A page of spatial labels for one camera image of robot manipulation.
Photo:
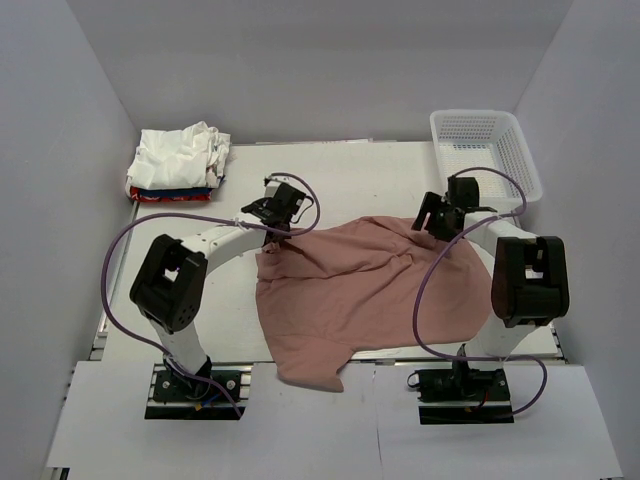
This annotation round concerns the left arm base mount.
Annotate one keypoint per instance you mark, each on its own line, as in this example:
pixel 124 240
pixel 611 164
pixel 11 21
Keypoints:
pixel 169 399

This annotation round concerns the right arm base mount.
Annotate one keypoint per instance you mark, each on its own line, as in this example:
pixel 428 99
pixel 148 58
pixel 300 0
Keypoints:
pixel 460 395

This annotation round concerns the red blue folded shirt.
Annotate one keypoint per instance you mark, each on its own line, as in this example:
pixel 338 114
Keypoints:
pixel 178 191

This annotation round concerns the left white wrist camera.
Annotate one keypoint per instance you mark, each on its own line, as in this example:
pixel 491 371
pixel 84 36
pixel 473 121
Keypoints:
pixel 271 184

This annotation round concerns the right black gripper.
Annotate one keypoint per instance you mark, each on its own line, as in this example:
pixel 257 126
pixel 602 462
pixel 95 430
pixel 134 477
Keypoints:
pixel 431 203

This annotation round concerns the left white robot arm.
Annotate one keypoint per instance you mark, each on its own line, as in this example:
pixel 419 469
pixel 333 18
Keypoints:
pixel 169 286

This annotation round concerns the white plastic mesh basket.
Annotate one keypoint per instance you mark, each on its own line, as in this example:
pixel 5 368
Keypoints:
pixel 493 143

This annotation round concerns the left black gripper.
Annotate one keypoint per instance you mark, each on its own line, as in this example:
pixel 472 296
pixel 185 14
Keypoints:
pixel 262 204

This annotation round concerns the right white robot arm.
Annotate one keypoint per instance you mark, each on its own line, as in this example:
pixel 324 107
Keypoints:
pixel 529 283

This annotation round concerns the pink t-shirt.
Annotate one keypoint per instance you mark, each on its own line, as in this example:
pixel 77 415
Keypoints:
pixel 329 294

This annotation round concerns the white t-shirt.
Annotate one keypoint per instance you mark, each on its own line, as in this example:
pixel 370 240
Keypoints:
pixel 194 157

